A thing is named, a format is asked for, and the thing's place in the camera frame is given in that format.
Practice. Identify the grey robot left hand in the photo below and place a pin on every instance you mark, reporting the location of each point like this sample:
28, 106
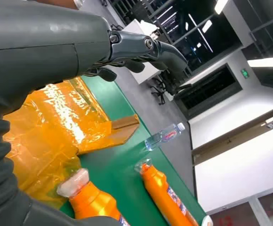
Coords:
32, 46

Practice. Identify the orange detergent bottle clear cap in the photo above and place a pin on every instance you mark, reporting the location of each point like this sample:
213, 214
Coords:
91, 202
162, 193

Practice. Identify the clear water bottle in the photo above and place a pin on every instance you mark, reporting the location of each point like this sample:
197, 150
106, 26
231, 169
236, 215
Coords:
162, 137

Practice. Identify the small white bottle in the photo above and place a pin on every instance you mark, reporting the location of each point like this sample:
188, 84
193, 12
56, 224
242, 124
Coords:
206, 221

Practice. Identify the yellow film wrapped cardboard box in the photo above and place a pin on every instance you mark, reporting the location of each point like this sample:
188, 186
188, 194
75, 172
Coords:
51, 124

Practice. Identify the white desk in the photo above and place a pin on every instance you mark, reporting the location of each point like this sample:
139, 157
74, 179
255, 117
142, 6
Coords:
145, 73

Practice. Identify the black office chair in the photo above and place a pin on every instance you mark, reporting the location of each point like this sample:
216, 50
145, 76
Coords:
171, 82

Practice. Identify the ceiling light panel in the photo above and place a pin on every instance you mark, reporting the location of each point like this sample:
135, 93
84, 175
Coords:
220, 5
268, 61

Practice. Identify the wood trimmed white counter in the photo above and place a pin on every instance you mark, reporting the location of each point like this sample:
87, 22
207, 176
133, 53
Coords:
233, 140

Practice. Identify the green exit sign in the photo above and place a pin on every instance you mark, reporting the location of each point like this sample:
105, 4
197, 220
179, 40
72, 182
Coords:
245, 73

